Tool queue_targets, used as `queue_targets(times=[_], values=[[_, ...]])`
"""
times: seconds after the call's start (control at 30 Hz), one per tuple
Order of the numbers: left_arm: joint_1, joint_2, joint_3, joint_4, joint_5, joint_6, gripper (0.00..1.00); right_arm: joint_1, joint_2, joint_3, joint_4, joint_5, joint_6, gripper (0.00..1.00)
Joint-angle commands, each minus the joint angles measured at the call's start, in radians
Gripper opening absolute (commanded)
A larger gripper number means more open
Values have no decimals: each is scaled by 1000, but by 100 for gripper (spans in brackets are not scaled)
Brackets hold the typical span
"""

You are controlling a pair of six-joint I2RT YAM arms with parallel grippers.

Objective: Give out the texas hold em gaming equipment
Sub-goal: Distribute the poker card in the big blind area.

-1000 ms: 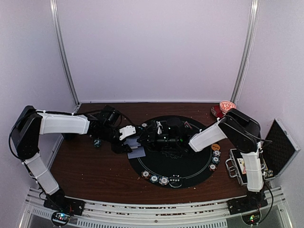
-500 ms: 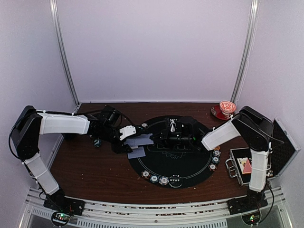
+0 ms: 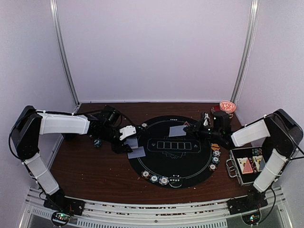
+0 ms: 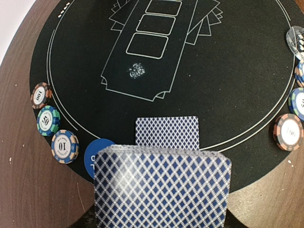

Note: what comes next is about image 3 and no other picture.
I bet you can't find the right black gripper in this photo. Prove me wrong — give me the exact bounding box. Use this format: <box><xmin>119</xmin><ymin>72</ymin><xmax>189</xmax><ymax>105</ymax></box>
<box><xmin>184</xmin><ymin>119</ymin><xmax>222</xmax><ymax>143</ymax></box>

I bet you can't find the blue-backed playing card deck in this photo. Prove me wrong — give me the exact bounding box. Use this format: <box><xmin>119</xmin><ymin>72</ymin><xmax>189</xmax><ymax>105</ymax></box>
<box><xmin>124</xmin><ymin>137</ymin><xmax>138</xmax><ymax>149</ymax></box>

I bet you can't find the dealt blue-backed card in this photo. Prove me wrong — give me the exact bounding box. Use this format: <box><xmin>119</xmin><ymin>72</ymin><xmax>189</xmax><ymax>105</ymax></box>
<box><xmin>169</xmin><ymin>125</ymin><xmax>187</xmax><ymax>137</ymax></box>
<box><xmin>127</xmin><ymin>146</ymin><xmax>146</xmax><ymax>159</ymax></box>

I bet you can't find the orange big blind button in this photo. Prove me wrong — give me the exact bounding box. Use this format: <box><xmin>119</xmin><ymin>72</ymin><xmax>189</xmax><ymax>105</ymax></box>
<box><xmin>211</xmin><ymin>143</ymin><xmax>220</xmax><ymax>151</ymax></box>

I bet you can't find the white blue poker chip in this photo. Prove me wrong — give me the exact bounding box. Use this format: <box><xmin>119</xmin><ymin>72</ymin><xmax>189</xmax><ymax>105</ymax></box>
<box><xmin>159</xmin><ymin>176</ymin><xmax>169</xmax><ymax>186</ymax></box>
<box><xmin>213</xmin><ymin>151</ymin><xmax>221</xmax><ymax>157</ymax></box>

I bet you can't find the green blue poker chip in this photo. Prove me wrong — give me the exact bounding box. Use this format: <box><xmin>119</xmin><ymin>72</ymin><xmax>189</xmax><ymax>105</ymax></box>
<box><xmin>150</xmin><ymin>175</ymin><xmax>159</xmax><ymax>183</ymax></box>
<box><xmin>212</xmin><ymin>156</ymin><xmax>220</xmax><ymax>164</ymax></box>

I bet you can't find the clear round dealer button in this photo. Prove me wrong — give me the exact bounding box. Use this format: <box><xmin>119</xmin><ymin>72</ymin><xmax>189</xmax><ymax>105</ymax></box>
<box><xmin>169</xmin><ymin>174</ymin><xmax>183</xmax><ymax>188</ymax></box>

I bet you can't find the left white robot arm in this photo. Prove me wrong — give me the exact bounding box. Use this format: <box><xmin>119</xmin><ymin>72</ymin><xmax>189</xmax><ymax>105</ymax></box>
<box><xmin>8</xmin><ymin>105</ymin><xmax>139</xmax><ymax>211</ymax></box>

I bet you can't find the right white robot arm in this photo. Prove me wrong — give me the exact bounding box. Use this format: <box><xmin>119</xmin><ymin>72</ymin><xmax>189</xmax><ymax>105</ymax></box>
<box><xmin>184</xmin><ymin>109</ymin><xmax>304</xmax><ymax>210</ymax></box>

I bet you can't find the round black poker mat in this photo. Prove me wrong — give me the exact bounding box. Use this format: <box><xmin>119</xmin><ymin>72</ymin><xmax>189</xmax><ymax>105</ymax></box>
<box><xmin>129</xmin><ymin>115</ymin><xmax>214</xmax><ymax>188</ymax></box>

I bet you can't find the red floral saucer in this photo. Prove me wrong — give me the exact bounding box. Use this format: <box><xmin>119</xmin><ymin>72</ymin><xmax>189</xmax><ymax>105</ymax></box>
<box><xmin>210</xmin><ymin>105</ymin><xmax>221</xmax><ymax>114</ymax></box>

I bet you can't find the red white patterned tea bowl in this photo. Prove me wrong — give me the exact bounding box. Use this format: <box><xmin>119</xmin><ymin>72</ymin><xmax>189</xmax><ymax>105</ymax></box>
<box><xmin>219</xmin><ymin>101</ymin><xmax>237</xmax><ymax>114</ymax></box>

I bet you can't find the red card deck in case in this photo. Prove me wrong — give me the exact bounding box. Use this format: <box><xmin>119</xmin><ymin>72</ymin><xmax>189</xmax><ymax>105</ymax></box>
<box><xmin>237</xmin><ymin>158</ymin><xmax>253</xmax><ymax>174</ymax></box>

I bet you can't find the aluminium poker chip case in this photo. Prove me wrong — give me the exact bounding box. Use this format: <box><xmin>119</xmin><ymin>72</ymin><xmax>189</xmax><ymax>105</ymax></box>
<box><xmin>225</xmin><ymin>147</ymin><xmax>271</xmax><ymax>186</ymax></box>

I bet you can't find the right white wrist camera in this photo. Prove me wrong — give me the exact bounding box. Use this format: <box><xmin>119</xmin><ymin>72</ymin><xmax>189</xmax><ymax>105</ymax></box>
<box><xmin>201</xmin><ymin>112</ymin><xmax>210</xmax><ymax>126</ymax></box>

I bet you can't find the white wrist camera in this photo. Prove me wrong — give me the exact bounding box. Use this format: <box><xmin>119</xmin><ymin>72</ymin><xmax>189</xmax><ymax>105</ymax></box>
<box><xmin>201</xmin><ymin>112</ymin><xmax>210</xmax><ymax>126</ymax></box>
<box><xmin>119</xmin><ymin>125</ymin><xmax>136</xmax><ymax>141</ymax></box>

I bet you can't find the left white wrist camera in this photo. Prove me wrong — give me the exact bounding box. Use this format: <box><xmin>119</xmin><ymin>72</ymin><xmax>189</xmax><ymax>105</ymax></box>
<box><xmin>119</xmin><ymin>125</ymin><xmax>136</xmax><ymax>141</ymax></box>

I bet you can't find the left aluminium frame post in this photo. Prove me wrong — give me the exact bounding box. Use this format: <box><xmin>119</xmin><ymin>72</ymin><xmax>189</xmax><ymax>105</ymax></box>
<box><xmin>49</xmin><ymin>0</ymin><xmax>80</xmax><ymax>108</ymax></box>

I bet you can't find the aluminium frame post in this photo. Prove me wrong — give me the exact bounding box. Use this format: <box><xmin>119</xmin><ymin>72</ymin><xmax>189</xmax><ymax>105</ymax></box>
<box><xmin>49</xmin><ymin>0</ymin><xmax>80</xmax><ymax>108</ymax></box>
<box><xmin>230</xmin><ymin>0</ymin><xmax>260</xmax><ymax>104</ymax></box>

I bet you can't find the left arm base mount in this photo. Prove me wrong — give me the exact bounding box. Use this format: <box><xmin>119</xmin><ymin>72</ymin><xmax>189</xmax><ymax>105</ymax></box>
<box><xmin>43</xmin><ymin>193</ymin><xmax>85</xmax><ymax>227</ymax></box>

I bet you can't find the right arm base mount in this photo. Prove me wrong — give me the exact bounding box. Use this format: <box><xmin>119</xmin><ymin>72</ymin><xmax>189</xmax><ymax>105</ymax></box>
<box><xmin>227</xmin><ymin>195</ymin><xmax>268</xmax><ymax>226</ymax></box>

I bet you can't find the front aluminium rail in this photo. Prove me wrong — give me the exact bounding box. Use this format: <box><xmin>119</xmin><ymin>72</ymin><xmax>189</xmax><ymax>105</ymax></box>
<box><xmin>17</xmin><ymin>188</ymin><xmax>293</xmax><ymax>228</ymax></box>

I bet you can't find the right aluminium frame post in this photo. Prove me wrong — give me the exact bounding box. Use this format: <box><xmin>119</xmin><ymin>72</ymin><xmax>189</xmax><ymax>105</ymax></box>
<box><xmin>230</xmin><ymin>0</ymin><xmax>260</xmax><ymax>104</ymax></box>

